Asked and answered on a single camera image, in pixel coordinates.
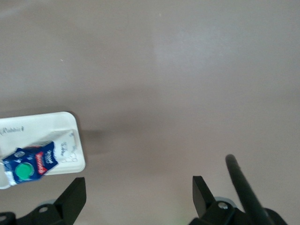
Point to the blue white milk carton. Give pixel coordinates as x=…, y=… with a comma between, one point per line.
x=30, y=164

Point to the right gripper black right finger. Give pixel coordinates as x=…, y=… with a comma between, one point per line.
x=206, y=208

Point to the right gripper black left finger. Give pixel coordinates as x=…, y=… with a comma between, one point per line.
x=68, y=204

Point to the cream rectangular tray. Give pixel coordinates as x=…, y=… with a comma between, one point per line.
x=35, y=126

